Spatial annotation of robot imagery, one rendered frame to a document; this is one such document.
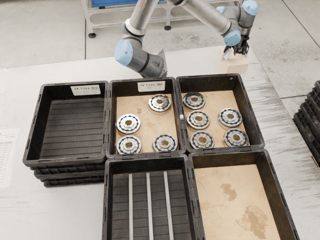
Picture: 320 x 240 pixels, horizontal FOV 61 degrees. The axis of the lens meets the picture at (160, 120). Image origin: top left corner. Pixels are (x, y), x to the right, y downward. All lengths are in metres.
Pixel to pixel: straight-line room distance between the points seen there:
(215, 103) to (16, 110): 1.02
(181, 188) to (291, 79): 2.00
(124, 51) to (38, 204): 0.78
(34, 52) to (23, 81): 1.40
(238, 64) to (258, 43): 1.54
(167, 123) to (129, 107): 0.20
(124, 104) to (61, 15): 2.40
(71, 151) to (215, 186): 0.60
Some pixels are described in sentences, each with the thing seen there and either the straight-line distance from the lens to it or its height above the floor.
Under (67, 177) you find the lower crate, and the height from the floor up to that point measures 0.77.
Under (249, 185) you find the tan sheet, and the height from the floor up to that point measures 0.83.
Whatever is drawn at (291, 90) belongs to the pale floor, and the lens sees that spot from 2.72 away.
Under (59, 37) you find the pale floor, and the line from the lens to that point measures 3.20.
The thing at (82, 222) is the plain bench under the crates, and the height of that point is 0.70.
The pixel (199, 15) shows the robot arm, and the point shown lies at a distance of 1.21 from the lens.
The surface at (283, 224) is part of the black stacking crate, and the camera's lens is 1.03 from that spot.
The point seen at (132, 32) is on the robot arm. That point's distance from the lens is 1.41.
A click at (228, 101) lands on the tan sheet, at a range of 1.31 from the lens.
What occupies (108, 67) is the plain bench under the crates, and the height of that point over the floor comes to 0.70.
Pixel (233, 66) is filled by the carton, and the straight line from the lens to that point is 1.59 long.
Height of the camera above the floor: 1.80
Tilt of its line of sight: 54 degrees down
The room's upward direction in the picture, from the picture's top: straight up
